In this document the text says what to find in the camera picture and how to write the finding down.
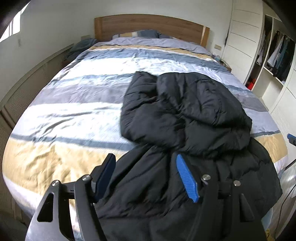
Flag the black puffer jacket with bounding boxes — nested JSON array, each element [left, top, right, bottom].
[[96, 72, 282, 240]]

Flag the hanging clothes in wardrobe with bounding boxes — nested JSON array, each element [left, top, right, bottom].
[[256, 31, 295, 84]]

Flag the red item on shelf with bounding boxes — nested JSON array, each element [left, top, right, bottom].
[[246, 79, 256, 90]]

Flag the striped bed duvet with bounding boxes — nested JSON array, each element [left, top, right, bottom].
[[3, 37, 288, 216]]

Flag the white wardrobe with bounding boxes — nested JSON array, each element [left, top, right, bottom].
[[222, 1, 295, 136]]

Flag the wooden headboard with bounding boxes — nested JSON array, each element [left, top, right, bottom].
[[94, 14, 210, 47]]

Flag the dark blue folded blanket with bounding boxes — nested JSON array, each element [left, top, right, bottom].
[[65, 38, 98, 62]]

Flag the striped pillow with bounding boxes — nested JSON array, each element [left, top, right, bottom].
[[111, 30, 173, 40]]

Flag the window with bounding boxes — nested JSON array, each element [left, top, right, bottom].
[[0, 2, 30, 42]]

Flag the beige louvered wall cabinet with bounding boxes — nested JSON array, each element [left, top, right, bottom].
[[1, 46, 79, 225]]

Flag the beige wall socket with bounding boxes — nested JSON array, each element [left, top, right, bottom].
[[214, 45, 222, 51]]

